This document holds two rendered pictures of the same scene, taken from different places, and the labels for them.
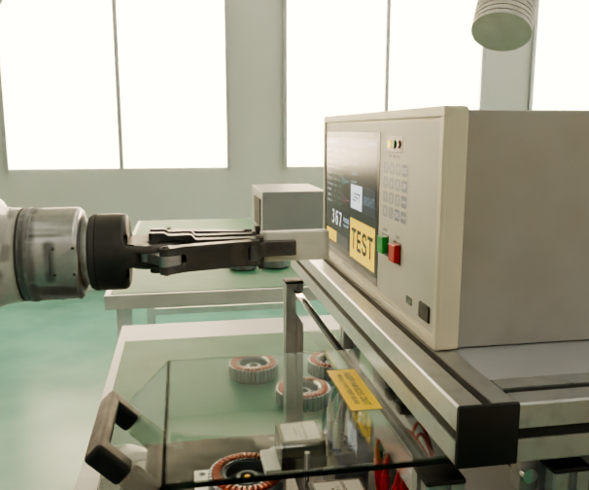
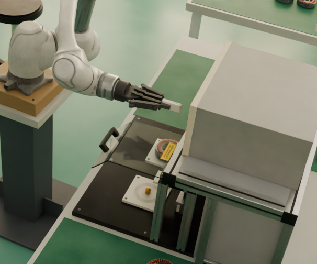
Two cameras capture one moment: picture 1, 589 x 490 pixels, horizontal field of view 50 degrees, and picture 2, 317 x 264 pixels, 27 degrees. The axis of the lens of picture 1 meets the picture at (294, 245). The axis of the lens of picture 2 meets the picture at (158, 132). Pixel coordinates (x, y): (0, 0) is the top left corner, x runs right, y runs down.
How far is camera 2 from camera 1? 175 cm
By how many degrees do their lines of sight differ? 36
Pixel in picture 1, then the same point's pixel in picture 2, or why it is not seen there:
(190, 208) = not seen: outside the picture
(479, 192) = (197, 125)
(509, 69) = not seen: outside the picture
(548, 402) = (182, 178)
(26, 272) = (99, 94)
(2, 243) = (94, 86)
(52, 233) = (106, 86)
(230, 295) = (258, 24)
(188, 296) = (233, 17)
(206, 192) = not seen: outside the picture
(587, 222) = (226, 141)
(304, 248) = (173, 108)
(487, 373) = (182, 166)
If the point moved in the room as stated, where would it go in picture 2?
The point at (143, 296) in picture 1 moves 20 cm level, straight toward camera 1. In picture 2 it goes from (207, 9) to (199, 25)
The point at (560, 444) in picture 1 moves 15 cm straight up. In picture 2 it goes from (184, 187) to (191, 152)
